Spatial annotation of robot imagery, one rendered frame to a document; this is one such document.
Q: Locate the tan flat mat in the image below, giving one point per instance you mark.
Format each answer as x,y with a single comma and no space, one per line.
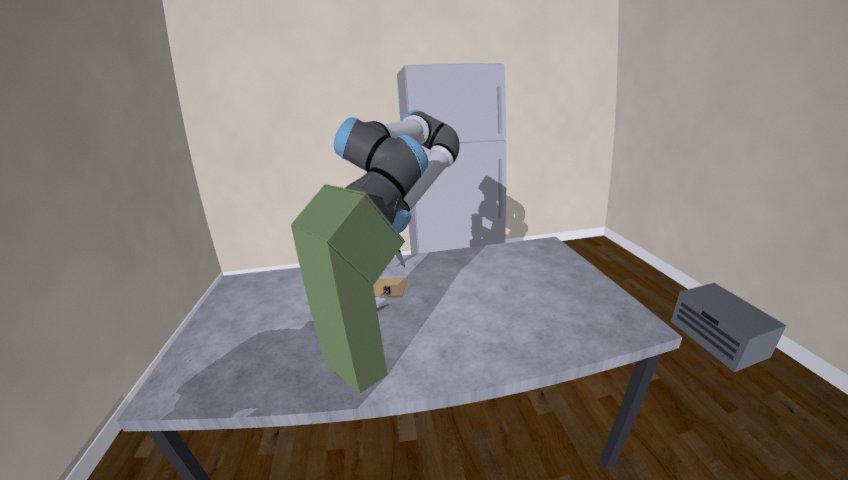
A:
397,287

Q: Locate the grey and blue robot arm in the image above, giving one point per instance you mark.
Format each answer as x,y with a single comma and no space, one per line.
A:
397,161

